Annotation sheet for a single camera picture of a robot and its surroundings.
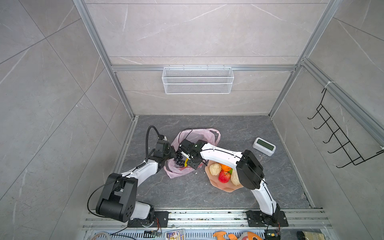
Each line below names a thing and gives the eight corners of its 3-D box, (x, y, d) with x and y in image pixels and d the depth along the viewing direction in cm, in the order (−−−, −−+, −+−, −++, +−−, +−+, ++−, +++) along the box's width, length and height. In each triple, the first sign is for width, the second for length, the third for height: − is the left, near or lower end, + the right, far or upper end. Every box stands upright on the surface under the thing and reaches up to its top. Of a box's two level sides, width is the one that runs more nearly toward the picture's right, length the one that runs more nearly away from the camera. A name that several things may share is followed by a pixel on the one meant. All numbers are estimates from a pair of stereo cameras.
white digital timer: (250, 147, 103) (253, 144, 99) (254, 140, 108) (257, 136, 104) (271, 158, 98) (274, 154, 94) (274, 149, 103) (277, 145, 99)
